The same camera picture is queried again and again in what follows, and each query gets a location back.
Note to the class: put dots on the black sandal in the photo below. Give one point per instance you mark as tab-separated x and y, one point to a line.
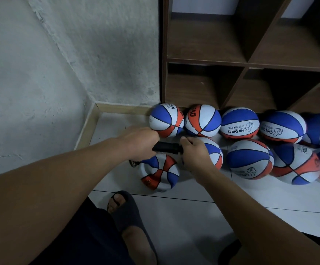
131	215
229	252

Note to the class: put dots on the black hand pump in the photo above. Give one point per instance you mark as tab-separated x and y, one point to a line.
168	147

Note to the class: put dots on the person's right hand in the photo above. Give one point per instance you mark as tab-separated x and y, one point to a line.
197	160

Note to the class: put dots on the brown wooden cubby shelf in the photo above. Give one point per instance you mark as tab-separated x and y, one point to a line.
215	44

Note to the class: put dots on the person's left forearm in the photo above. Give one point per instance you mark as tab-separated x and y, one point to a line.
41	209

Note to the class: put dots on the person's right forearm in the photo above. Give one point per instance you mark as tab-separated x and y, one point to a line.
270	229

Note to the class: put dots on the person's left hand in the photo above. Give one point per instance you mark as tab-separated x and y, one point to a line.
140	141

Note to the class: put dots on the person's left foot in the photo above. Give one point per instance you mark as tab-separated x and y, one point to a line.
139	245

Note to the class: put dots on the beige baseboard strip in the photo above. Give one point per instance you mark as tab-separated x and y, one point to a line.
124	107
87	128

